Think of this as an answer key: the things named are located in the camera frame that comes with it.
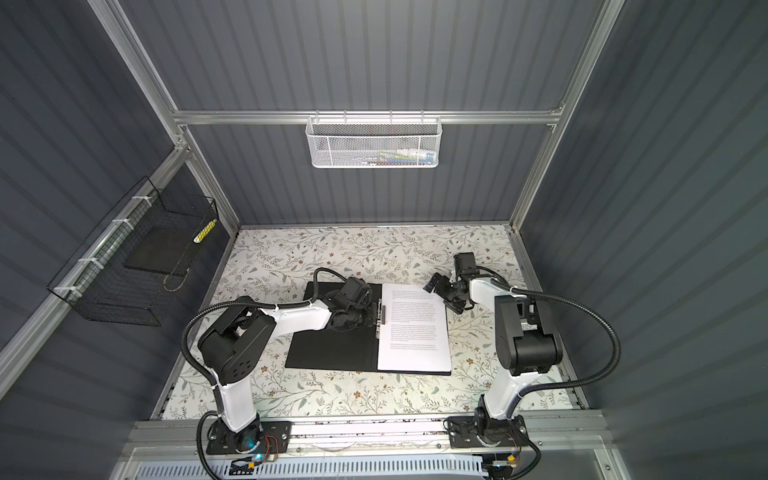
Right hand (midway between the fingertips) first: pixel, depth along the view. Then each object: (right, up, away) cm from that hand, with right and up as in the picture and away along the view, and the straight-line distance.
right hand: (438, 295), depth 97 cm
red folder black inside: (-35, -14, -11) cm, 39 cm away
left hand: (-19, -7, -3) cm, 21 cm away
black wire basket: (-80, +9, -27) cm, 85 cm away
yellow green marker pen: (-67, +20, -16) cm, 72 cm away
